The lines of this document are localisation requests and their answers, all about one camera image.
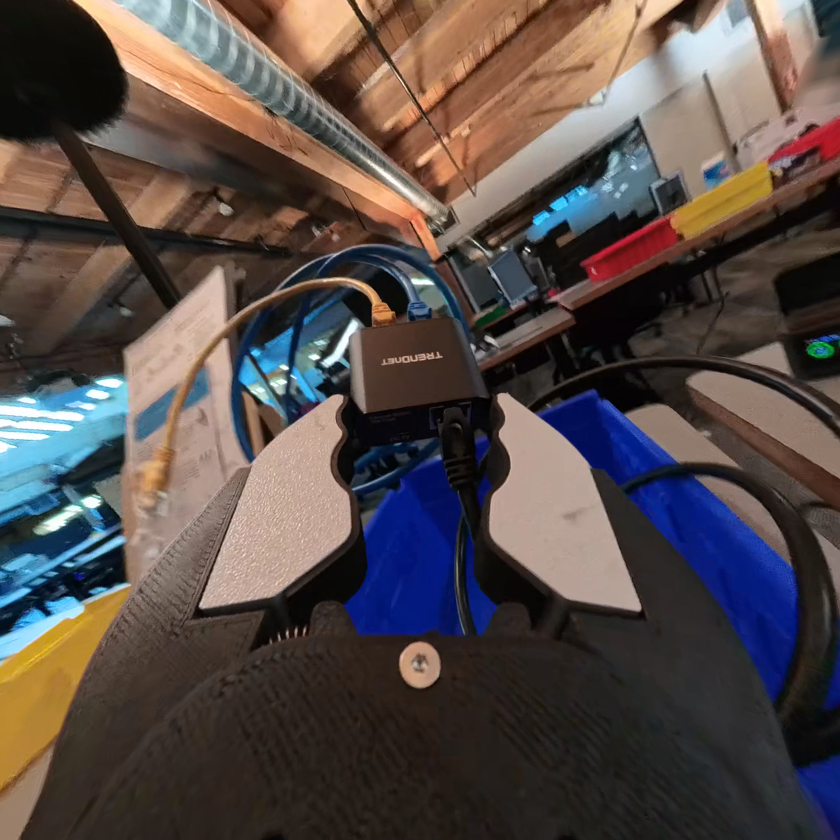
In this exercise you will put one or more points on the grey desk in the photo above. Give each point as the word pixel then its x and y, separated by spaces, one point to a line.
pixel 663 433

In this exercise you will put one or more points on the yellow storage bin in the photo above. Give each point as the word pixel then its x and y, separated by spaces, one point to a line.
pixel 722 200

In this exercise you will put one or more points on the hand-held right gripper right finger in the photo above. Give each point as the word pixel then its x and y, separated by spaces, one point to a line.
pixel 558 525

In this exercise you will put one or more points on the black metal pole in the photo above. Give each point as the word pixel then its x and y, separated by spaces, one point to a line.
pixel 118 210

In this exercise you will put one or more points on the yellow plastic bin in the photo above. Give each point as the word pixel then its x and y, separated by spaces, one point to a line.
pixel 39 676

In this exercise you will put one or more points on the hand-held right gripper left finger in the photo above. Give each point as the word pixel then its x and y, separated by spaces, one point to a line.
pixel 289 518

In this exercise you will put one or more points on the grey computer monitor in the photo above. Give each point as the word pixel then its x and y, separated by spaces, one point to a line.
pixel 515 275

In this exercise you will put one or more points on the black device with round display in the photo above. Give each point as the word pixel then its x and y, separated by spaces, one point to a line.
pixel 807 295

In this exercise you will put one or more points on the metal ventilation duct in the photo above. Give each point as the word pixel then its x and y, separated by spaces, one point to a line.
pixel 275 85

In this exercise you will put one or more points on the red plastic bin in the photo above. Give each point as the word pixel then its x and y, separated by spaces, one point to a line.
pixel 814 141
pixel 630 253

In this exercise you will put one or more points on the black network adapter box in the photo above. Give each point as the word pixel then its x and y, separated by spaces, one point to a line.
pixel 413 367

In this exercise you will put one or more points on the black round object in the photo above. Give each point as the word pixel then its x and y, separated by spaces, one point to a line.
pixel 52 65

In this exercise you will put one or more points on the blue plastic bin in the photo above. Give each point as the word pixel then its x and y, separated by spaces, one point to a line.
pixel 695 544

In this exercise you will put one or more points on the instruction paper sheet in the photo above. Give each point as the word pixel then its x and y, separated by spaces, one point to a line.
pixel 184 367

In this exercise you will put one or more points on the dark computer monitor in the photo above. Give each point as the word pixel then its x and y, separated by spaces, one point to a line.
pixel 476 285

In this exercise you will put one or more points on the wooden background table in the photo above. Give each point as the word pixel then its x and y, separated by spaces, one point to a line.
pixel 525 334
pixel 594 293

